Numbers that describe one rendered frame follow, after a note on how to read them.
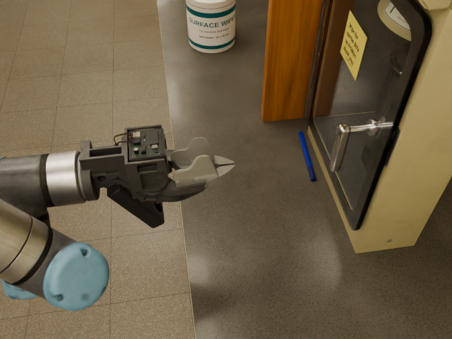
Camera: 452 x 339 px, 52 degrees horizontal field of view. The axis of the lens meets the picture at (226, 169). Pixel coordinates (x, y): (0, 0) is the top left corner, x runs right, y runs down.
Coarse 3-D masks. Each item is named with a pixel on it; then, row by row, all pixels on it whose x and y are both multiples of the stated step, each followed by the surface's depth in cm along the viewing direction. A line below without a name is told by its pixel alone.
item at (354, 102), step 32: (352, 0) 68; (384, 0) 59; (384, 32) 60; (416, 32) 52; (320, 64) 86; (384, 64) 61; (416, 64) 53; (320, 96) 88; (352, 96) 72; (384, 96) 62; (320, 128) 90; (384, 128) 63; (352, 160) 75; (384, 160) 65; (352, 192) 77; (352, 224) 79
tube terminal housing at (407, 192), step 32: (416, 0) 54; (448, 32) 50; (448, 64) 53; (416, 96) 56; (448, 96) 57; (416, 128) 60; (448, 128) 61; (320, 160) 96; (416, 160) 65; (448, 160) 66; (384, 192) 70; (416, 192) 71; (384, 224) 77; (416, 224) 78
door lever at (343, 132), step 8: (368, 120) 67; (336, 128) 66; (344, 128) 65; (352, 128) 66; (360, 128) 66; (368, 128) 66; (336, 136) 67; (344, 136) 66; (336, 144) 68; (344, 144) 67; (336, 152) 68; (344, 152) 69; (336, 160) 70; (336, 168) 71
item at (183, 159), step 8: (192, 144) 66; (200, 144) 66; (208, 144) 66; (176, 152) 67; (184, 152) 67; (192, 152) 67; (200, 152) 67; (208, 152) 67; (176, 160) 68; (184, 160) 68; (192, 160) 68; (216, 160) 68; (224, 160) 68; (176, 168) 68
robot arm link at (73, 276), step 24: (0, 216) 48; (24, 216) 51; (0, 240) 47; (24, 240) 49; (48, 240) 51; (72, 240) 55; (0, 264) 48; (24, 264) 49; (48, 264) 51; (72, 264) 51; (96, 264) 53; (24, 288) 52; (48, 288) 50; (72, 288) 51; (96, 288) 53
